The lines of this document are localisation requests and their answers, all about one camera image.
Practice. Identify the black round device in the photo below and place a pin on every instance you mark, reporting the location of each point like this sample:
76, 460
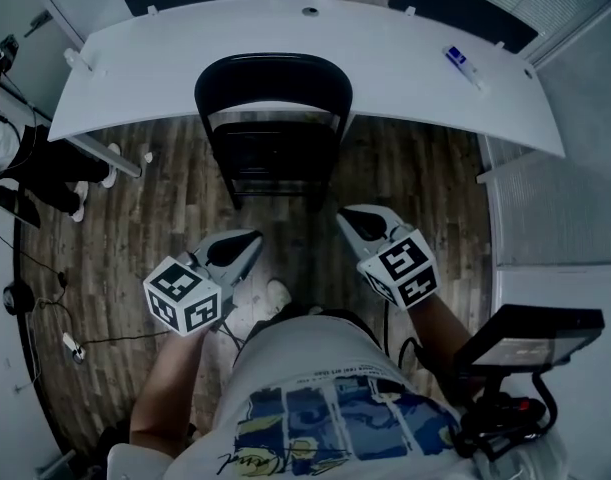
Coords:
17, 298

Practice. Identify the person's right forearm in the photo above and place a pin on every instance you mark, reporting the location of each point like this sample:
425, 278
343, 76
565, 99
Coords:
440, 328

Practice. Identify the short black desk divider panel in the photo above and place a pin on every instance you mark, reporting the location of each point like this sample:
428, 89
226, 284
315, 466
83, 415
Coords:
460, 8

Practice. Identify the black folding chair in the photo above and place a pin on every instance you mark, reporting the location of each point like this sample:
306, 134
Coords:
272, 73

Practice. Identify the person's right white shoe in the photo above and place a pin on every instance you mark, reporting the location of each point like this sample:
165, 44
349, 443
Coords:
316, 310

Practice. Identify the person's left forearm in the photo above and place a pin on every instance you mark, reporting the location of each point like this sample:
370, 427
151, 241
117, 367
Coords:
167, 393

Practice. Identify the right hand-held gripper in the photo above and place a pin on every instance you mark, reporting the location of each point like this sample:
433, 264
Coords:
400, 268

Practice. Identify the person's left white shoe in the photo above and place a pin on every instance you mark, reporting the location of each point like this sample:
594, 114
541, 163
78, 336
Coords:
277, 295

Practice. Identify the black chest-mounted monitor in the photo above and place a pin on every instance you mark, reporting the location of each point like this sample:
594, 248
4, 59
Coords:
535, 338

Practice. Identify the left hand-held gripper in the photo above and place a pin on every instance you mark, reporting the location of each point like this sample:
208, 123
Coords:
185, 298

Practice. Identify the long white desk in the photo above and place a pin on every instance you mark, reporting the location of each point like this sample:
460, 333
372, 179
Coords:
385, 68

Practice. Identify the blue and white tube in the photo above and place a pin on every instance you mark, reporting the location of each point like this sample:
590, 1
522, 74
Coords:
457, 58

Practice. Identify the white power strip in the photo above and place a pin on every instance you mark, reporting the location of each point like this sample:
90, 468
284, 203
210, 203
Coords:
74, 348

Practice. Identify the person's white printed shirt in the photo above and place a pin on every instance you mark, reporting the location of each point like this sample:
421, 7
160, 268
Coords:
310, 363

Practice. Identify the person's white shoe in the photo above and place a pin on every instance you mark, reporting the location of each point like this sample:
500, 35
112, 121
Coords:
80, 203
111, 168
277, 295
316, 310

